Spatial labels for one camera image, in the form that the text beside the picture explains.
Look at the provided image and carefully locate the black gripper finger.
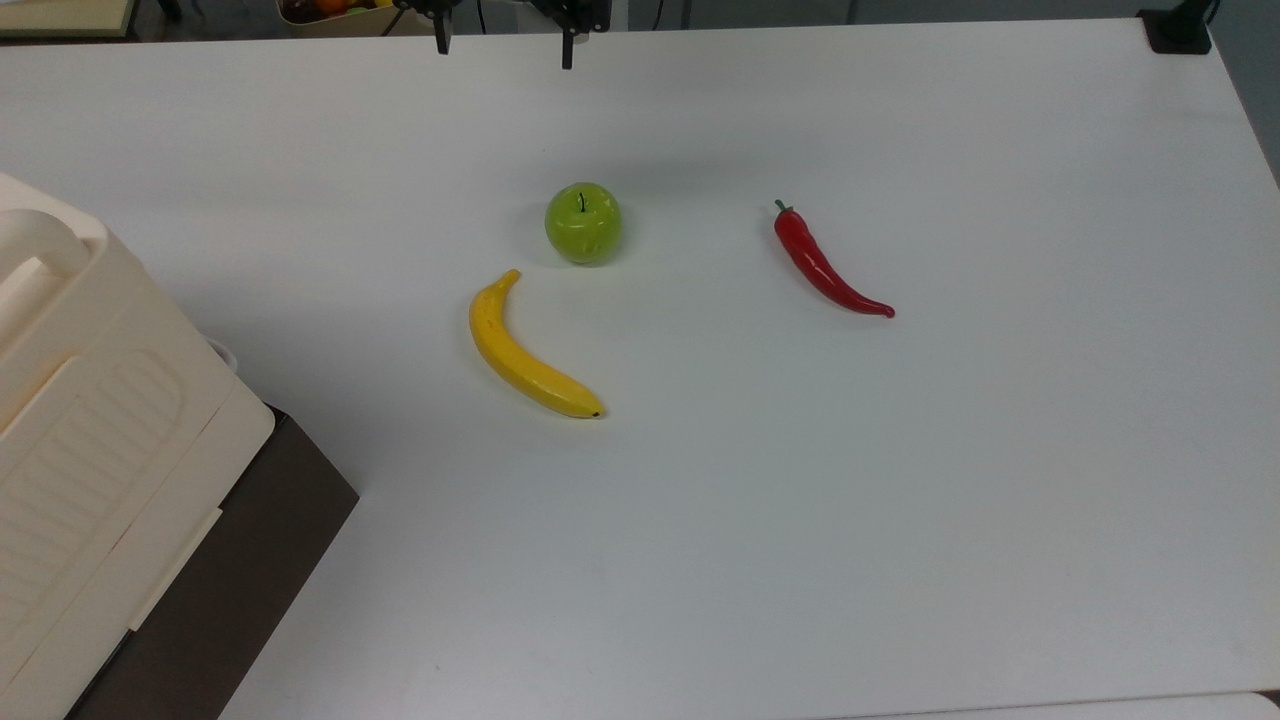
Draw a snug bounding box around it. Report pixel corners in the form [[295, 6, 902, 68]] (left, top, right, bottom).
[[530, 0, 611, 71], [393, 0, 463, 56]]

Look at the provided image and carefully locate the cream plastic cabinet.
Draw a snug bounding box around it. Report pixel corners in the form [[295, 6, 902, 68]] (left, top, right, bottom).
[[0, 172, 277, 720]]

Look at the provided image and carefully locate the basket of fruit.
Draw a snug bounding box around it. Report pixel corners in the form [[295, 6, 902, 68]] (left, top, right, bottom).
[[276, 0, 403, 38]]

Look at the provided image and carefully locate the green apple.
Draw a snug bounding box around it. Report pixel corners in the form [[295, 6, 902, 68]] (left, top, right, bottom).
[[544, 181, 623, 266]]

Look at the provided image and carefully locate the yellow banana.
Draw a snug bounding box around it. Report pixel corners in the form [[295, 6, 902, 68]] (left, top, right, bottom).
[[468, 268, 607, 420]]

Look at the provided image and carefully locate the red chili pepper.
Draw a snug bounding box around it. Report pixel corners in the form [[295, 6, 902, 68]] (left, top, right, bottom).
[[773, 198, 897, 320]]

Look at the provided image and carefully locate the light wooden side table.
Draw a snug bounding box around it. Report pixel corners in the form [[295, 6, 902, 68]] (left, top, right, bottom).
[[0, 0, 139, 40]]

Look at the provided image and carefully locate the dark brown base box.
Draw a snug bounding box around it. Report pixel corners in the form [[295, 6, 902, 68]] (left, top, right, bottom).
[[63, 404, 361, 720]]

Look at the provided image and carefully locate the black clamp mount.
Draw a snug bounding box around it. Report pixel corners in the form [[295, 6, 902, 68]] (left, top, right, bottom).
[[1137, 0, 1222, 56]]

